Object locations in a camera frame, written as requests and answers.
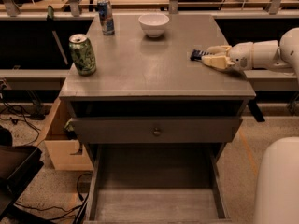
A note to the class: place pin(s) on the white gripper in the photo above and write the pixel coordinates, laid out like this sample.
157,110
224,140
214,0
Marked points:
241,56

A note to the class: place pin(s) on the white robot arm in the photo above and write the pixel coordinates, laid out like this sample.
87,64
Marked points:
277,189

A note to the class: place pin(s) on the blue energy drink can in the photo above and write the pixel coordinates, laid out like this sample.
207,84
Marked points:
106,17

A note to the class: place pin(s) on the green soda can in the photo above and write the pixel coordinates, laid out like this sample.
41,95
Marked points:
82,54

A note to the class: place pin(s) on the white ceramic bowl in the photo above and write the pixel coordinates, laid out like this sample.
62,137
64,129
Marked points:
153,24

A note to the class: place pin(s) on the grey wooden cabinet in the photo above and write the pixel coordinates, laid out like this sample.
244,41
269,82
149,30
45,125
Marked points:
139,77

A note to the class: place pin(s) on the grey upper drawer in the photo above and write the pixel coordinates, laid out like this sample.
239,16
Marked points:
150,131

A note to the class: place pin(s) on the grey open bottom drawer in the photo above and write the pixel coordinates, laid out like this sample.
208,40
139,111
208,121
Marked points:
155,184

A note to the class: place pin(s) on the light wooden box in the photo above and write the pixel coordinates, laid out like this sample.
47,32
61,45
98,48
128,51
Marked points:
66,154

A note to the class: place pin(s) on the dark tray stand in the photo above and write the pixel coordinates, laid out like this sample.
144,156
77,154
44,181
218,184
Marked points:
18,166

